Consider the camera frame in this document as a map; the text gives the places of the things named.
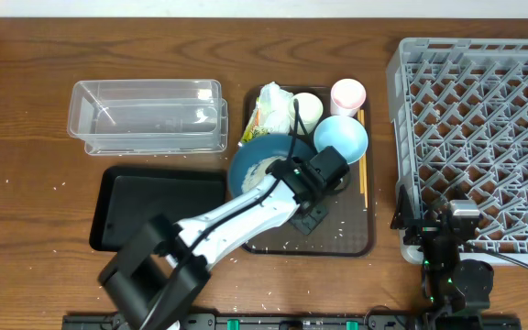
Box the dark blue plate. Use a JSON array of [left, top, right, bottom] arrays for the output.
[[227, 134, 292, 197]]

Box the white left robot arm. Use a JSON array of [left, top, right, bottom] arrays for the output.
[[98, 147, 349, 329]]

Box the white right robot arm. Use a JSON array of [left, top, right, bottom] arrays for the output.
[[390, 186, 494, 330]]

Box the grey dishwasher rack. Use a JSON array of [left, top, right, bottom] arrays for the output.
[[386, 38, 528, 264]]

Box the wooden chopstick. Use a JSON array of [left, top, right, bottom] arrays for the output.
[[357, 108, 367, 197], [357, 109, 369, 208]]

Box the light blue bowl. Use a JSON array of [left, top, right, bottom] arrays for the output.
[[313, 115, 369, 164]]

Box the brown serving tray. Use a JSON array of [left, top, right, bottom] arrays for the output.
[[239, 84, 376, 258]]

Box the cream cup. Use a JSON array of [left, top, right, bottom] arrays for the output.
[[288, 93, 324, 133]]

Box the yellow green snack wrapper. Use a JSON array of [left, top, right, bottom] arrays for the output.
[[238, 98, 269, 147]]

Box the crumpled white tissue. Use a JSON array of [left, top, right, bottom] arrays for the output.
[[258, 82, 293, 134]]

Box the pink cup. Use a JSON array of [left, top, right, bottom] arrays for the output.
[[330, 78, 367, 116]]

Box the black tray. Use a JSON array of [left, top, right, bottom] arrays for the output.
[[89, 166, 226, 252]]

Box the clear plastic bin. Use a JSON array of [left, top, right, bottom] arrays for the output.
[[67, 79, 223, 139]]

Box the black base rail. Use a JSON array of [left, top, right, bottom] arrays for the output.
[[60, 312, 523, 330]]

